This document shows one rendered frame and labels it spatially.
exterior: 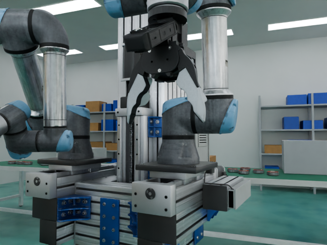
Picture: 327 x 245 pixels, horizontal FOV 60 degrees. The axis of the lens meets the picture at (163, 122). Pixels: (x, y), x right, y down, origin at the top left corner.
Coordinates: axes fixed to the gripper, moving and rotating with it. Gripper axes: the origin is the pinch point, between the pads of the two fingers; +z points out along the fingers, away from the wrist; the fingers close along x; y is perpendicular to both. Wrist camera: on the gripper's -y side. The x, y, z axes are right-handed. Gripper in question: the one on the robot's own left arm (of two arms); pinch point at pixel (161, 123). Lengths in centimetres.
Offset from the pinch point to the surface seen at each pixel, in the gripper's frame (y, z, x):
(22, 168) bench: 191, 43, 300
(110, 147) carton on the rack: 538, 30, 437
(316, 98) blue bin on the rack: 598, -74, -30
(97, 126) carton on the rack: 532, -25, 475
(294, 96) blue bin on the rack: 592, -80, 9
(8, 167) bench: 188, 43, 324
